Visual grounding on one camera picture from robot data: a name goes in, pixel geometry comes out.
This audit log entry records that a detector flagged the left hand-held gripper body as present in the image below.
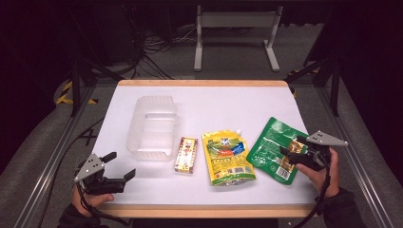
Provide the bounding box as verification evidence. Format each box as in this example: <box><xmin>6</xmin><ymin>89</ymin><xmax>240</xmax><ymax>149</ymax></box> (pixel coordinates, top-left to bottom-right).
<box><xmin>74</xmin><ymin>153</ymin><xmax>125</xmax><ymax>196</ymax></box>

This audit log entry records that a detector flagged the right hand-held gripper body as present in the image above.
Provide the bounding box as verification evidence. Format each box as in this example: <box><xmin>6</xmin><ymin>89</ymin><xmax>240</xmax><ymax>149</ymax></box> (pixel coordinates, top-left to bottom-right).
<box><xmin>296</xmin><ymin>130</ymin><xmax>349</xmax><ymax>172</ymax></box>

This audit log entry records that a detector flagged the green pouch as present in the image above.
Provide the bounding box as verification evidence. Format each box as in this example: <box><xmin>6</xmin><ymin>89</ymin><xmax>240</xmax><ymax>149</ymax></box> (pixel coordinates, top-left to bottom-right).
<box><xmin>245</xmin><ymin>116</ymin><xmax>310</xmax><ymax>186</ymax></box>

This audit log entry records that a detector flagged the clear plastic container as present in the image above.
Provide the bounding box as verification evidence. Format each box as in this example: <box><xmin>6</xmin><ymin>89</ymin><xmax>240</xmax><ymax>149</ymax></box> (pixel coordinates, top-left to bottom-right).
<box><xmin>125</xmin><ymin>95</ymin><xmax>179</xmax><ymax>162</ymax></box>

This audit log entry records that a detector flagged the small red yellow packet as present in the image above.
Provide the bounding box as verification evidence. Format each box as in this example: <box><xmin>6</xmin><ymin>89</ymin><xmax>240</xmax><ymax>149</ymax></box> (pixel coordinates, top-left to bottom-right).
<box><xmin>173</xmin><ymin>136</ymin><xmax>200</xmax><ymax>175</ymax></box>

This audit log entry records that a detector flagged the yellow spouted pouch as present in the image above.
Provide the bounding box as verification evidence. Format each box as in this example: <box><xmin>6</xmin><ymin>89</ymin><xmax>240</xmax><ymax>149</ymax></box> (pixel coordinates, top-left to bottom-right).
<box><xmin>201</xmin><ymin>128</ymin><xmax>258</xmax><ymax>187</ymax></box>

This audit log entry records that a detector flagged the person's right hand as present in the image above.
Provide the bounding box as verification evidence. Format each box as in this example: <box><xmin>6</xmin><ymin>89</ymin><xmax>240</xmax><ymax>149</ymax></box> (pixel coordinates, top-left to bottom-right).
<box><xmin>296</xmin><ymin>146</ymin><xmax>340</xmax><ymax>200</ymax></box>

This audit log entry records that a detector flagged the person's left hand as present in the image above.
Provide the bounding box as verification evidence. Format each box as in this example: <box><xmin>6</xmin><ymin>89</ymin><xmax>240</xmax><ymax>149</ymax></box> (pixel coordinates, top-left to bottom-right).
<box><xmin>71</xmin><ymin>186</ymin><xmax>115</xmax><ymax>219</ymax></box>

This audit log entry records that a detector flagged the yellow black hazard tape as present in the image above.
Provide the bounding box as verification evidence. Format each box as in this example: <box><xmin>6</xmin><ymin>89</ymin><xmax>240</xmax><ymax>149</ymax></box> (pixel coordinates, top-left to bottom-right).
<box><xmin>55</xmin><ymin>81</ymin><xmax>98</xmax><ymax>105</ymax></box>

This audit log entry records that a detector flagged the white table sheet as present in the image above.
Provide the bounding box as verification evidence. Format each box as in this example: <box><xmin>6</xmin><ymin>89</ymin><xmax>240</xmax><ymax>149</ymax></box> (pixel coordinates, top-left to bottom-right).
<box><xmin>91</xmin><ymin>85</ymin><xmax>319</xmax><ymax>205</ymax></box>

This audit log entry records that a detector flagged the white metal stand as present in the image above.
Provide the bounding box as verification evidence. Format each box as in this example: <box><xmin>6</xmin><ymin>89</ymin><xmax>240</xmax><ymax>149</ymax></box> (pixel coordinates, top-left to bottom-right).
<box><xmin>193</xmin><ymin>5</ymin><xmax>284</xmax><ymax>73</ymax></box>

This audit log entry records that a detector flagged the black floor cable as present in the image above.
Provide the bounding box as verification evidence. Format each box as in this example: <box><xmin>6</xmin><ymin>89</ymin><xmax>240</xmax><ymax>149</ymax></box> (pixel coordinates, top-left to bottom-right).
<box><xmin>37</xmin><ymin>117</ymin><xmax>106</xmax><ymax>228</ymax></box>

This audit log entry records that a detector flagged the right hand-held gripper cable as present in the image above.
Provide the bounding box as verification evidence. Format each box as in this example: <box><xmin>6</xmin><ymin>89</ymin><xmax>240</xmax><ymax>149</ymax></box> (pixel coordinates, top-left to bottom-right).
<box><xmin>293</xmin><ymin>151</ymin><xmax>333</xmax><ymax>228</ymax></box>

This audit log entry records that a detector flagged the hand-held gripper cable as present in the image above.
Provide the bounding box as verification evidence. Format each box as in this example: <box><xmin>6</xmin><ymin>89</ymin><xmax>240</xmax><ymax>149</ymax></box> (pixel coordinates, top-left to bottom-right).
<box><xmin>75</xmin><ymin>182</ymin><xmax>131</xmax><ymax>228</ymax></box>
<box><xmin>293</xmin><ymin>151</ymin><xmax>333</xmax><ymax>228</ymax></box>

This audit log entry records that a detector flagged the aluminium rail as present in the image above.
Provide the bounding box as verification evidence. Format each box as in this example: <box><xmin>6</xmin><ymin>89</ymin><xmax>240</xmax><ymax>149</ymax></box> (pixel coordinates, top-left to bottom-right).
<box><xmin>316</xmin><ymin>85</ymin><xmax>395</xmax><ymax>228</ymax></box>
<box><xmin>13</xmin><ymin>85</ymin><xmax>97</xmax><ymax>228</ymax></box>

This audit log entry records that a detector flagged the left hand-held gripper cable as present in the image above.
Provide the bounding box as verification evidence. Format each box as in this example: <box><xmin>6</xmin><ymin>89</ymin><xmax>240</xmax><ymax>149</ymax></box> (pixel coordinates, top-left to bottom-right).
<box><xmin>75</xmin><ymin>182</ymin><xmax>131</xmax><ymax>228</ymax></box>

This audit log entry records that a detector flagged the bundle of floor cables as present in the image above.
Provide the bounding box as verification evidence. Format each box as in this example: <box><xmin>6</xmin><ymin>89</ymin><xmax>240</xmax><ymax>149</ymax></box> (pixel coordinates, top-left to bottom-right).
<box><xmin>125</xmin><ymin>5</ymin><xmax>198</xmax><ymax>81</ymax></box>

